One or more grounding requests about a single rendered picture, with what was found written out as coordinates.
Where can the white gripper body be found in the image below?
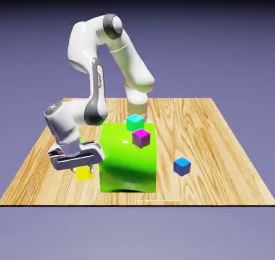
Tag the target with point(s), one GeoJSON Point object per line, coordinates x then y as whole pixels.
{"type": "Point", "coordinates": [83, 156]}

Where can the small cyan cube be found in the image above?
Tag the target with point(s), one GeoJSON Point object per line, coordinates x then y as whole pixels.
{"type": "Point", "coordinates": [135, 122]}

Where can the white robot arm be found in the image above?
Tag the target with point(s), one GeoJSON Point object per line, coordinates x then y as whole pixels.
{"type": "Point", "coordinates": [94, 105]}

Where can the large green box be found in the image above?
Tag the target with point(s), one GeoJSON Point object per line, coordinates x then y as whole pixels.
{"type": "Point", "coordinates": [126, 161]}

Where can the small magenta cube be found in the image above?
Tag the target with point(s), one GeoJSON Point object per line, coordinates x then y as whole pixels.
{"type": "Point", "coordinates": [141, 138]}

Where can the small yellow cube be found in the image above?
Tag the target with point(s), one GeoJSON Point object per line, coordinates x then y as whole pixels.
{"type": "Point", "coordinates": [84, 173]}

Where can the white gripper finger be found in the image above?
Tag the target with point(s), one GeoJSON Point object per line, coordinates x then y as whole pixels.
{"type": "Point", "coordinates": [73, 170]}
{"type": "Point", "coordinates": [91, 168]}

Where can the small blue cube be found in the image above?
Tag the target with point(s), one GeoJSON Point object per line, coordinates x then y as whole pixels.
{"type": "Point", "coordinates": [182, 166]}

